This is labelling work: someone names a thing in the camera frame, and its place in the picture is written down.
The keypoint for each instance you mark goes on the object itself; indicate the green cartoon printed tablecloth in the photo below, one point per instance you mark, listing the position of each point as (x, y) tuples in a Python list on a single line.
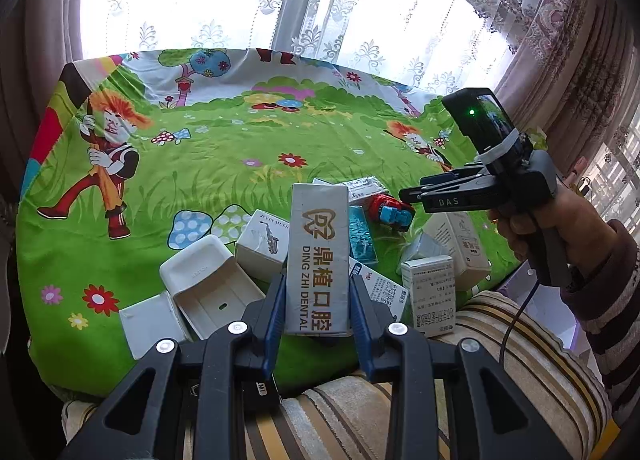
[(200, 165)]

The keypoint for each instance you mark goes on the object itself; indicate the white box lid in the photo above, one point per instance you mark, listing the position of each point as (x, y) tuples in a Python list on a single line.
[(150, 322)]

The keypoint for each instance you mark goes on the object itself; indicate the striped beige sofa cushion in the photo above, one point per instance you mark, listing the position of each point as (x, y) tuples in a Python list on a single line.
[(530, 375)]

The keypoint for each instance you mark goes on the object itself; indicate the person's right forearm striped sleeve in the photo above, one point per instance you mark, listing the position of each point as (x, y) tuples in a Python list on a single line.
[(615, 300)]

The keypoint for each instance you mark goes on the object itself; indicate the white box with saxophone print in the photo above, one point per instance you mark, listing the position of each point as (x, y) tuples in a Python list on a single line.
[(260, 250)]

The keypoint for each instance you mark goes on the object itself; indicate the red and blue toy car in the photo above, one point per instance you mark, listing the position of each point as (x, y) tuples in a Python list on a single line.
[(390, 212)]

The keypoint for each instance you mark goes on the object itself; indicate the pale purple box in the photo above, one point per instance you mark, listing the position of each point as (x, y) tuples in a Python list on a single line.
[(565, 330)]

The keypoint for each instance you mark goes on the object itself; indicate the white plastic box tray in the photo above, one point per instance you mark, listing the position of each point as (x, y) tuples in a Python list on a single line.
[(200, 285)]

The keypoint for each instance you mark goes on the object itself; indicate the white box with blue print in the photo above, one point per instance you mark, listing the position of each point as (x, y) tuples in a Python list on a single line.
[(385, 290)]

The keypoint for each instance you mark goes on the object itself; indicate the cream box with printed text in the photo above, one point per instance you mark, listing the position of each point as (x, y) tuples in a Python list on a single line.
[(460, 240)]

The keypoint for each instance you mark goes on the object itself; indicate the small shiny white box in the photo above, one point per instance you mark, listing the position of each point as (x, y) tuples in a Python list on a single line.
[(367, 190)]

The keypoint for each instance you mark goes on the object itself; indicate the silver grey box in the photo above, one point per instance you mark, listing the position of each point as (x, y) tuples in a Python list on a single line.
[(425, 246)]

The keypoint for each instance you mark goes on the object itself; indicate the tall grey cardboard box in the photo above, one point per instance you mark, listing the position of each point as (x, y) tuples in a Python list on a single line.
[(317, 260)]

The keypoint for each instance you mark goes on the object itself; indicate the white lace sheer curtain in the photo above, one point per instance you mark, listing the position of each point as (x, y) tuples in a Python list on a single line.
[(200, 0)]

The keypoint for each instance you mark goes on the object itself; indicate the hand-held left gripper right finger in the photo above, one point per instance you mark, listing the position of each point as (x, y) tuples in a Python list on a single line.
[(361, 320)]

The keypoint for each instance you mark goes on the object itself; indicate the plain brown curtain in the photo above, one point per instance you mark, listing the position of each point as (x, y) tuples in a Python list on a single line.
[(45, 15)]

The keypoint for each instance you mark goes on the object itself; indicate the teal patterned box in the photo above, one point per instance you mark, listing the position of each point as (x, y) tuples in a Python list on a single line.
[(361, 235)]

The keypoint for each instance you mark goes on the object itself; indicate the small green item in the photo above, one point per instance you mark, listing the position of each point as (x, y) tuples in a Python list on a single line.
[(541, 141)]

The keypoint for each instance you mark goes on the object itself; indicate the floral patterned curtain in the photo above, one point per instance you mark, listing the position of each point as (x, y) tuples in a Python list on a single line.
[(560, 15)]

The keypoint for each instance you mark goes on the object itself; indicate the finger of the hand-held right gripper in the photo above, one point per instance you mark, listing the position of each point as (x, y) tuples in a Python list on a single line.
[(445, 201), (450, 177)]

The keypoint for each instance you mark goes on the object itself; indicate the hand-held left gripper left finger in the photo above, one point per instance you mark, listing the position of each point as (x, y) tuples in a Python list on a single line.
[(274, 310)]

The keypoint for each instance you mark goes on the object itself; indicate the white medicine box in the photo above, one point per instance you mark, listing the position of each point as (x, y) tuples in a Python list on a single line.
[(430, 285), (435, 322)]

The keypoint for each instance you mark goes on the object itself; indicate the person's right hand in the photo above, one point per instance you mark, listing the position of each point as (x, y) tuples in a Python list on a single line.
[(580, 225)]

